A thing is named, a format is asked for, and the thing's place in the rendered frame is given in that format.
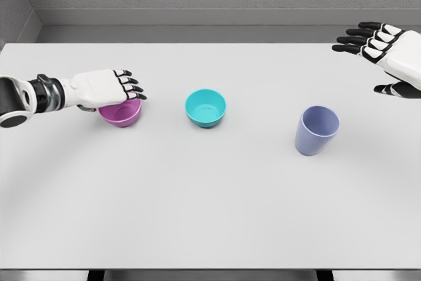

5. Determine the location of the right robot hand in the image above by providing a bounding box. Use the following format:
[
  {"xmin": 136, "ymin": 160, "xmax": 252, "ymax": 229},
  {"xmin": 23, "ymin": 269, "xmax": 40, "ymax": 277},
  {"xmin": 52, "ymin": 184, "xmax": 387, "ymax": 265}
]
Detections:
[{"xmin": 332, "ymin": 22, "xmax": 421, "ymax": 99}]

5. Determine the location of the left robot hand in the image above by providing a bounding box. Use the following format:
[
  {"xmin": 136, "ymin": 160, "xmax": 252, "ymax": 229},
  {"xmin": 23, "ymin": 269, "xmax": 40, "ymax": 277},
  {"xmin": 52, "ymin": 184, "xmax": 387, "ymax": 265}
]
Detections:
[{"xmin": 70, "ymin": 69, "xmax": 148, "ymax": 113}]

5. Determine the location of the purple bowl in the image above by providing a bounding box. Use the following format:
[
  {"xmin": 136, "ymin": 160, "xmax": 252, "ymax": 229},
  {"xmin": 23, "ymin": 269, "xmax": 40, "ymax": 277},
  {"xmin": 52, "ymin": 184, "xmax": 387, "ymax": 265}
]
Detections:
[{"xmin": 98, "ymin": 98, "xmax": 143, "ymax": 128}]

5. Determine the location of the teal bowl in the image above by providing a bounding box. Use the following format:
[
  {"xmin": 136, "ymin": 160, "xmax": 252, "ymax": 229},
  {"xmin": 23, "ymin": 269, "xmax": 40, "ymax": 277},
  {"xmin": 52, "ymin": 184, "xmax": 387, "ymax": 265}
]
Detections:
[{"xmin": 184, "ymin": 88, "xmax": 228, "ymax": 130}]

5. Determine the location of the lavender cup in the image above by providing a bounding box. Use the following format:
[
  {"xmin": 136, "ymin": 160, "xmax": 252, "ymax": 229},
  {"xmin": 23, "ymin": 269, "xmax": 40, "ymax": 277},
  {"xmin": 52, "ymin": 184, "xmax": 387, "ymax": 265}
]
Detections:
[{"xmin": 294, "ymin": 105, "xmax": 340, "ymax": 157}]

